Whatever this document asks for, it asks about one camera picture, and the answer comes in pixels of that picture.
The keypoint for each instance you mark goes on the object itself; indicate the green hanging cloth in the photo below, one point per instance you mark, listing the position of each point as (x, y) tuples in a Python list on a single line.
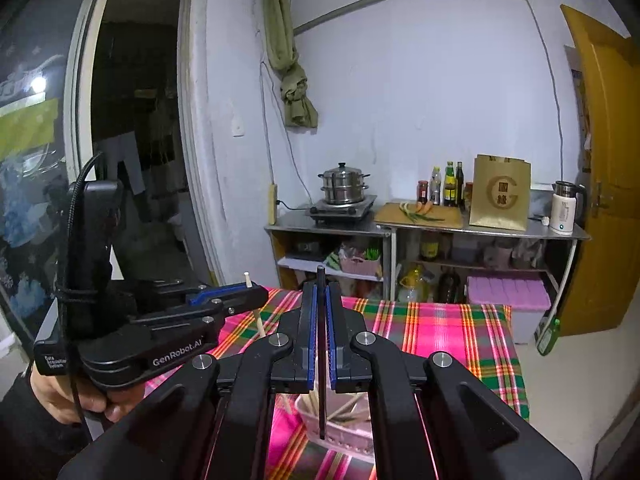
[(283, 59)]

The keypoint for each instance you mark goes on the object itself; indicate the green onion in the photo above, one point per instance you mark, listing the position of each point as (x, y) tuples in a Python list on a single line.
[(417, 212)]

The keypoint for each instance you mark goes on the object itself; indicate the steel shelf right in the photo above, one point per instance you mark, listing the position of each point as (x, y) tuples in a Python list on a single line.
[(482, 237)]

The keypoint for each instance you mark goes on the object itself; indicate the steel shelf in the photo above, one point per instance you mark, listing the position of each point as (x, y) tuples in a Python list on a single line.
[(299, 245), (482, 237)]

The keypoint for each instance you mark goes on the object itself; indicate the pink storage basket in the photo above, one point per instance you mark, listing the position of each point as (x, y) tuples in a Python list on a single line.
[(361, 266)]

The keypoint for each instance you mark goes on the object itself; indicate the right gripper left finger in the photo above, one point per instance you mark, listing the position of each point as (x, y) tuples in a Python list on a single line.
[(282, 362)]

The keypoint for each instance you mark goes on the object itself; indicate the light wooden chopstick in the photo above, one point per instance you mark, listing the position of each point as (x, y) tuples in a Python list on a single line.
[(257, 318)]

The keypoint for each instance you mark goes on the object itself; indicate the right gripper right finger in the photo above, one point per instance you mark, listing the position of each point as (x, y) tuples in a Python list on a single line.
[(362, 361)]

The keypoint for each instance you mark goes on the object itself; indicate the clear condiment bottle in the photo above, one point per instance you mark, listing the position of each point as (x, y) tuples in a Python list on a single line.
[(436, 186)]

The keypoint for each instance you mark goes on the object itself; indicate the yellow-label oil bottle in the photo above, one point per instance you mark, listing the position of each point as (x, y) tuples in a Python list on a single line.
[(449, 193)]

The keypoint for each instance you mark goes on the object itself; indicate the purple storage box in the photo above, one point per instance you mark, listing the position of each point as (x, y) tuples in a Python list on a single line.
[(527, 298)]

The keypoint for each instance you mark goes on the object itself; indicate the yellow wooden door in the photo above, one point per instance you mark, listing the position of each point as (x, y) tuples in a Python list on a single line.
[(606, 274)]

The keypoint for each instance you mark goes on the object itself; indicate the yellow power strip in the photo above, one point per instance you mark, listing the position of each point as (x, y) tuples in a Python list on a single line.
[(272, 204)]

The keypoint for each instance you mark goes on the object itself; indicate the dark sauce bottle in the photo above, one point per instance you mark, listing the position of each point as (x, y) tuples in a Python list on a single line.
[(459, 185)]

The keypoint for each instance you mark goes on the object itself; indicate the golden gift bag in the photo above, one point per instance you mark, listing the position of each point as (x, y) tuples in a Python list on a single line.
[(500, 194)]

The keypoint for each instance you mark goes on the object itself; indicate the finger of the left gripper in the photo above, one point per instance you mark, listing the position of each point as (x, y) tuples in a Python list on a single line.
[(225, 304), (207, 294)]

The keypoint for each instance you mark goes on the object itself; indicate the wooden cutting board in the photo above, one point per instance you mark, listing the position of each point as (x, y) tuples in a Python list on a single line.
[(390, 214)]

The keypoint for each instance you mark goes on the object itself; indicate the black induction cooker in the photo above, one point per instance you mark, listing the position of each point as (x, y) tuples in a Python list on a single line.
[(322, 211)]

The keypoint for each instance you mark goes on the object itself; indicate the pink plastic utensil holder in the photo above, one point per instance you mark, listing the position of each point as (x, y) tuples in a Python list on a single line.
[(348, 423)]

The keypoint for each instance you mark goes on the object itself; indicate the white wall switch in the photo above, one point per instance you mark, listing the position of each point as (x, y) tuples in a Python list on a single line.
[(237, 126)]

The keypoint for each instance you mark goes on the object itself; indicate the person's left hand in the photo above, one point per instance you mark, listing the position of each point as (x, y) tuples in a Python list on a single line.
[(65, 404)]

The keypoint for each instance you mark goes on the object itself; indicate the stainless steel steamer pot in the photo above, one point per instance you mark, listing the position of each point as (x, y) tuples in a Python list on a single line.
[(344, 185)]

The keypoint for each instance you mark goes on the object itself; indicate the steel shelf left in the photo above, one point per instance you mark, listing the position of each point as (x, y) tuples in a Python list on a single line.
[(299, 245)]

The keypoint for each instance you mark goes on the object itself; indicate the white electric kettle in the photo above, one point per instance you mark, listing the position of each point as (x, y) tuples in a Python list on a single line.
[(564, 205)]

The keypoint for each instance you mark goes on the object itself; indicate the green glass bottle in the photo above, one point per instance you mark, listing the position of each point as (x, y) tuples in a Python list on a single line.
[(546, 335)]

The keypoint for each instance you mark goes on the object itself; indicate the red sauce jar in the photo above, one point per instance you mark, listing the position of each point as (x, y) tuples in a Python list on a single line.
[(422, 192)]

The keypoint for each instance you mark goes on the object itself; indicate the yellow oil jug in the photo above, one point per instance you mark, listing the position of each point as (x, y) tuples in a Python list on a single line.
[(416, 285)]

